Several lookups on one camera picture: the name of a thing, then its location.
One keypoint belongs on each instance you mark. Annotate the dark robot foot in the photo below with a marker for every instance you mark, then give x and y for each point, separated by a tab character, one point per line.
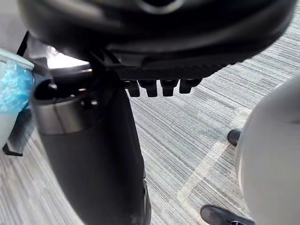
220	215
234	137

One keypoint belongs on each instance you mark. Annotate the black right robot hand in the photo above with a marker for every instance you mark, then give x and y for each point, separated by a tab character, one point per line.
93	164

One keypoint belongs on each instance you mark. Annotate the white plastic bin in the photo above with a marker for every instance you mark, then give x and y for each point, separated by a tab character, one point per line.
14	58

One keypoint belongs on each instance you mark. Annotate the silver robot leg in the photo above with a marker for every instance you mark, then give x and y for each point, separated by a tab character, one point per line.
272	152

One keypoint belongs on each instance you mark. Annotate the blue plastic bag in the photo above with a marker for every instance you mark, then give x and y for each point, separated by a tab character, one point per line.
12	89

